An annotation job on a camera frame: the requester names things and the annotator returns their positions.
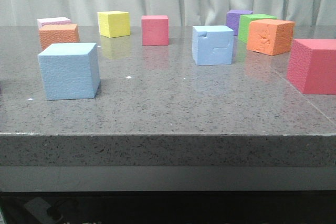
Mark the dented light blue foam cube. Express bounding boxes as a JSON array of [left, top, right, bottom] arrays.
[[192, 25, 234, 66]]

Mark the smooth light blue foam cube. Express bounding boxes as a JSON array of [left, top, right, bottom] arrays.
[[38, 42, 100, 100]]

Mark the small red foam cube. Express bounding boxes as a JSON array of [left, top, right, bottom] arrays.
[[141, 15, 169, 46]]

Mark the yellow foam cube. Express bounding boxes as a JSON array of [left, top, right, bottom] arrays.
[[97, 11, 131, 38]]

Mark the purple foam cube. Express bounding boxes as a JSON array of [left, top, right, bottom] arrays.
[[226, 9, 253, 36]]

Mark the green foam cube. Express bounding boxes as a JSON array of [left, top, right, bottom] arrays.
[[238, 14, 277, 43]]

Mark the dented orange foam cube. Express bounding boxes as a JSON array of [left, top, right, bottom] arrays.
[[246, 19, 296, 56]]

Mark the pink foam cube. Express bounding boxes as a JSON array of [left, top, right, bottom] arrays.
[[37, 17, 72, 29]]

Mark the left orange foam cube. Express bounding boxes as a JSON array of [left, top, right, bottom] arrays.
[[38, 24, 80, 50]]

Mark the large red foam cube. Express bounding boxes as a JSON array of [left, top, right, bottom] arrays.
[[287, 39, 335, 95]]

